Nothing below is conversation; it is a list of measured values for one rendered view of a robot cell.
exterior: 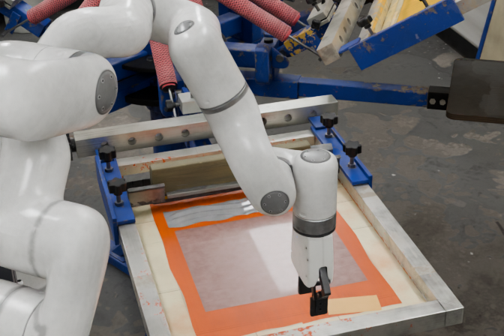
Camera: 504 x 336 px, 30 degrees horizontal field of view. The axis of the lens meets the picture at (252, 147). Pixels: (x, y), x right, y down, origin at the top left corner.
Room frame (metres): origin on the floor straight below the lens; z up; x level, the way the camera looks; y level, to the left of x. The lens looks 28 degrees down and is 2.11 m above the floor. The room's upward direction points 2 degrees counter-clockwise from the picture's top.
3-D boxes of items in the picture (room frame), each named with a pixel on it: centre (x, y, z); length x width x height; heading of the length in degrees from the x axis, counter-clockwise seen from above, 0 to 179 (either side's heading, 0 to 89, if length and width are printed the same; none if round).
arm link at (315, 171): (1.36, -0.07, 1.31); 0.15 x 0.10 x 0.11; 94
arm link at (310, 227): (1.36, -0.10, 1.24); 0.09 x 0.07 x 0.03; 15
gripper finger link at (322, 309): (1.31, -0.11, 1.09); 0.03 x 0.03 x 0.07; 15
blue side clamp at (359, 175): (2.02, -0.22, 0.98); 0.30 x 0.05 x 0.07; 15
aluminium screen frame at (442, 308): (1.72, -0.01, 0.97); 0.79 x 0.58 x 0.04; 15
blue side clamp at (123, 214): (1.88, 0.32, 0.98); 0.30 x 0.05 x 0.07; 15
